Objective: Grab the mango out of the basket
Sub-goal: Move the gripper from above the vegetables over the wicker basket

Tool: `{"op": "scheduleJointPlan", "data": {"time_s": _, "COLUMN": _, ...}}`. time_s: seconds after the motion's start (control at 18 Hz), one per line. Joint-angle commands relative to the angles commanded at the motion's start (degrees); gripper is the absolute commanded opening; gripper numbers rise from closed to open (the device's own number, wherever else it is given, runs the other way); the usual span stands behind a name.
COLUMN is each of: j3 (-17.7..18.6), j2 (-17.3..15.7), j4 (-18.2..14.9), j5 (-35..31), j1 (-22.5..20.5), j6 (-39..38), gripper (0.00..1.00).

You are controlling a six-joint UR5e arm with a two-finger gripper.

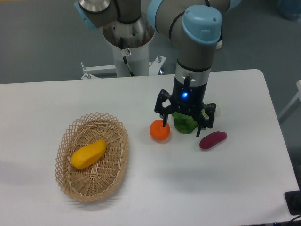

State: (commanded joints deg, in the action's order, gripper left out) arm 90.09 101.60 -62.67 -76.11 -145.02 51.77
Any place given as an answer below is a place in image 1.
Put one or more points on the woven wicker basket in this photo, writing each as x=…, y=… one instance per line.
x=103, y=177

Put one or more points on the white furniture at right edge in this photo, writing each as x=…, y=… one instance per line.
x=291, y=106

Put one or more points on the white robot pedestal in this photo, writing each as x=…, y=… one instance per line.
x=130, y=48

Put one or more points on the black device at table edge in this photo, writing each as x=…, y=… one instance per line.
x=293, y=201

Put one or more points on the yellow mango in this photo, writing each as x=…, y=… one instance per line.
x=89, y=154

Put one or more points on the green vegetable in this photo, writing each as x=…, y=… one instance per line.
x=183, y=123

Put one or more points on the purple sweet potato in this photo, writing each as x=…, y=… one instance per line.
x=212, y=139

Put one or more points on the orange fruit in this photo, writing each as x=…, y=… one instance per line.
x=158, y=131

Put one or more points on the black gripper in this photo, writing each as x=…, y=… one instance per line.
x=188, y=96

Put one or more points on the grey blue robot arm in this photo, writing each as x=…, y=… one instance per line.
x=193, y=26

